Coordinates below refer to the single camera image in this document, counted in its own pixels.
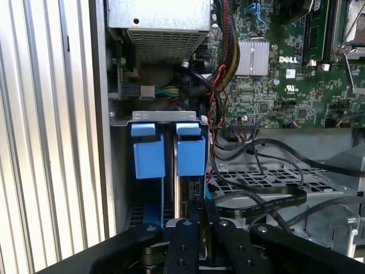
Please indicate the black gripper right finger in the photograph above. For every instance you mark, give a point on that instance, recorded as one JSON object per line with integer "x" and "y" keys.
{"x": 228, "y": 245}

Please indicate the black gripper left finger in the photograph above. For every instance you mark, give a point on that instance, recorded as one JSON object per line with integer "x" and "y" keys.
{"x": 182, "y": 245}

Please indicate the hard disk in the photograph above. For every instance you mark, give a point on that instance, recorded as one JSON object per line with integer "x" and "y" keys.
{"x": 149, "y": 160}
{"x": 189, "y": 154}

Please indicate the metal disk bay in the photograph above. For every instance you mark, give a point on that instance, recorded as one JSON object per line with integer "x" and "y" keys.
{"x": 165, "y": 115}

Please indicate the black RAM slot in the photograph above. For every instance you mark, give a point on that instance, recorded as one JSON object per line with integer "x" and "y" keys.
{"x": 315, "y": 28}

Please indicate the perforated metal drive cage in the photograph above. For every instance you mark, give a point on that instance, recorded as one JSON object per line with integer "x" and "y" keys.
{"x": 285, "y": 177}

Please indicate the dark grey PC case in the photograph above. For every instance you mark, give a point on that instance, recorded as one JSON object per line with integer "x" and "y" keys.
{"x": 99, "y": 114}

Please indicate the green motherboard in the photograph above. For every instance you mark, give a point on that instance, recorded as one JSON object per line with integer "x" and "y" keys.
{"x": 308, "y": 94}

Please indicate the silver ribbed heat sink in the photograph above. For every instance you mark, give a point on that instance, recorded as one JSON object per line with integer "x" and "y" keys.
{"x": 253, "y": 57}

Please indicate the silver power supply unit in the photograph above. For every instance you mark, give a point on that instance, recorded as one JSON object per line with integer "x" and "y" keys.
{"x": 159, "y": 42}

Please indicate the CPU socket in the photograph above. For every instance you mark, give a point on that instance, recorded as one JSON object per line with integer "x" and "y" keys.
{"x": 350, "y": 25}

